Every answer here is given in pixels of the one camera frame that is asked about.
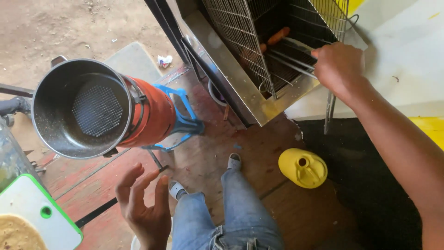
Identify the person's right hand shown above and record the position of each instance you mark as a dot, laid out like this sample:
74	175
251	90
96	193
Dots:
341	69

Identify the person's left hand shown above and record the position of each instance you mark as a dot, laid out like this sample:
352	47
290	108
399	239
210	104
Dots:
149	222

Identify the person's right fingers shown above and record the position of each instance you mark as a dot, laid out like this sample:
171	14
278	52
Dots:
318	62

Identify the person's left fingers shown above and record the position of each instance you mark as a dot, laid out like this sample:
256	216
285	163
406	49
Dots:
147	184

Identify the metal tongs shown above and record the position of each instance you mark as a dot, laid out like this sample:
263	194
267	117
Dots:
291	59

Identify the person's left grey shoe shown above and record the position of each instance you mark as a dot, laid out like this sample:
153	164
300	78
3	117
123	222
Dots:
177	189

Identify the person's grey shoe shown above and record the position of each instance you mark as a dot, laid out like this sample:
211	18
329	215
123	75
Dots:
177	189
235	161

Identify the long fried sausage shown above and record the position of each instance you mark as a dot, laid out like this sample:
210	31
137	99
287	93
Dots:
278	36

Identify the metal fryer stand leg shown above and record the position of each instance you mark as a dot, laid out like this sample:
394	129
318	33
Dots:
329	111

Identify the short fried sausage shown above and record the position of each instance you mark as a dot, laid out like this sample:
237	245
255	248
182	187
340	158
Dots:
263	48

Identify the orange gas cylinder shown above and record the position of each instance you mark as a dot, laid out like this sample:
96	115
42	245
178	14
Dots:
158	114

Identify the blue plastic cylinder stand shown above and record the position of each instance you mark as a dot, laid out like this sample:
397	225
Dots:
184	121

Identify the stainless steel deep fryer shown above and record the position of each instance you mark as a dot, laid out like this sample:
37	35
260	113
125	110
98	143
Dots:
242	93

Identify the black burner pan support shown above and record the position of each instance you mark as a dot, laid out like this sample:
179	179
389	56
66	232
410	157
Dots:
138	99

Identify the person's right grey shoe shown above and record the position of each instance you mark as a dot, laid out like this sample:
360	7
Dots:
235	161

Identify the person's blue jeans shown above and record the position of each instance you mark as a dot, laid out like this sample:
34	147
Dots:
239	215

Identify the dark metal frying pan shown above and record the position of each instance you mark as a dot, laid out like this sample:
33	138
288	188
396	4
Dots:
62	132

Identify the yellow plastic jerrycan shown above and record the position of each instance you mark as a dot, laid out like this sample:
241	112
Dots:
305	170

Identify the white plastic bucket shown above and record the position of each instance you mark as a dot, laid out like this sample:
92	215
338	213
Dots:
215	95

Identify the white green-edged cutting board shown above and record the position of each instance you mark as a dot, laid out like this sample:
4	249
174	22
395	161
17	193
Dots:
31	198

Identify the black floor mat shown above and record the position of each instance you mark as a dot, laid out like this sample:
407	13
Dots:
364	173

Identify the grey concrete slab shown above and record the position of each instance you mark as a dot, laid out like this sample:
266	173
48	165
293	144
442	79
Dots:
133	60

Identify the crumpled white paper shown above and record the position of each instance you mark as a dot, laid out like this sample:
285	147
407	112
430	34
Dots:
164	61

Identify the round flatbread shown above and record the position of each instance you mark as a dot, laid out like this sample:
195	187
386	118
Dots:
17	234

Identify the clear plastic container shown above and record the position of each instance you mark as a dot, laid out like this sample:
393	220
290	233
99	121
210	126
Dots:
10	156

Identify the black metal frame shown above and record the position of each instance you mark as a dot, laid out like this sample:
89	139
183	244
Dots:
166	20

